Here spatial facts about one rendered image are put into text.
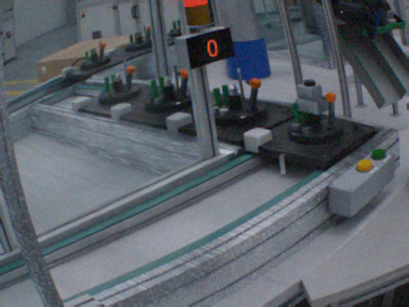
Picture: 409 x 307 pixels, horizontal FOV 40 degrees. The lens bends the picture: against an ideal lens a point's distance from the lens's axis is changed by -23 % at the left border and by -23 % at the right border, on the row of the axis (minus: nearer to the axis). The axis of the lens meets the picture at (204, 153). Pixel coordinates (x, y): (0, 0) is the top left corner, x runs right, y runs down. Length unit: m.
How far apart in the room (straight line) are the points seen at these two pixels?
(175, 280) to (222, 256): 0.10
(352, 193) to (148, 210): 0.41
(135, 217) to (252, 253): 0.27
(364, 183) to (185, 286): 0.43
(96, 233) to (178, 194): 0.22
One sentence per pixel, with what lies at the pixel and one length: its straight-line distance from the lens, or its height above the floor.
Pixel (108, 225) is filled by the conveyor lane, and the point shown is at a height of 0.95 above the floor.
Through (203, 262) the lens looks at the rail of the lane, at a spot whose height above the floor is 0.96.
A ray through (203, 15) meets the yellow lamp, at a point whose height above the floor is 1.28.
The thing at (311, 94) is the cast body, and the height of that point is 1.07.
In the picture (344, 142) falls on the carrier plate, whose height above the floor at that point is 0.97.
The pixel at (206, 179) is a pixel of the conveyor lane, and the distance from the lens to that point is 1.41.
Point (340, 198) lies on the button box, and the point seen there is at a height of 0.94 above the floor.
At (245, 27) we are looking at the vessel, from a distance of 2.37.
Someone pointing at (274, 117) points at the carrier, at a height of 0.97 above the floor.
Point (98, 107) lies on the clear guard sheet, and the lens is 1.28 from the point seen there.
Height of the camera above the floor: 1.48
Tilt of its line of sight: 20 degrees down
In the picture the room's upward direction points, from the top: 9 degrees counter-clockwise
